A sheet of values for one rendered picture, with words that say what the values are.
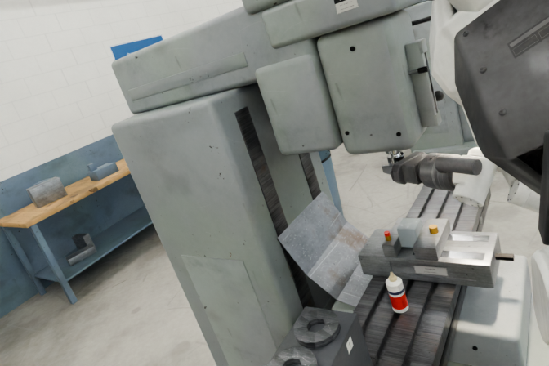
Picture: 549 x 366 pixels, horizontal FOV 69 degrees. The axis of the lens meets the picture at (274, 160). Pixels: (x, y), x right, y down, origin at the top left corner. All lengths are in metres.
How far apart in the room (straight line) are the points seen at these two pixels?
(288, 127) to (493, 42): 0.67
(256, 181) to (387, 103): 0.45
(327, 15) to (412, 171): 0.43
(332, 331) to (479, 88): 0.50
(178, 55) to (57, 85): 3.97
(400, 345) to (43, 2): 5.06
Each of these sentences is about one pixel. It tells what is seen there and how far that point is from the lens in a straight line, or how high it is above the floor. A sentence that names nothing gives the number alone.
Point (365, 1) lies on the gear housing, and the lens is 0.93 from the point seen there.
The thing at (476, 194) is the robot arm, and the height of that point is 1.22.
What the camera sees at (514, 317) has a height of 0.85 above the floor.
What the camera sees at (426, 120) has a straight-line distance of 1.05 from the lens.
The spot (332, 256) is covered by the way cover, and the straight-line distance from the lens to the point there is 1.37.
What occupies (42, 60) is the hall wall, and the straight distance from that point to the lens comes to 5.20.
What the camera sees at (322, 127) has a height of 1.41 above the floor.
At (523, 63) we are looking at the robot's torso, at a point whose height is 1.55.
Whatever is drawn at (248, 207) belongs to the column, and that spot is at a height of 1.23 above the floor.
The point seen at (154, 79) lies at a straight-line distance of 1.39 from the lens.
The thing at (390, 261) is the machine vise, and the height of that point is 0.99.
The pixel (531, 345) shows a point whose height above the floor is 0.73.
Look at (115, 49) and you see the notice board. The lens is 5.68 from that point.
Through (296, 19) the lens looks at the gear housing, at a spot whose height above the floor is 1.68.
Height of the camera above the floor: 1.65
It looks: 16 degrees down
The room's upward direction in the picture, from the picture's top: 18 degrees counter-clockwise
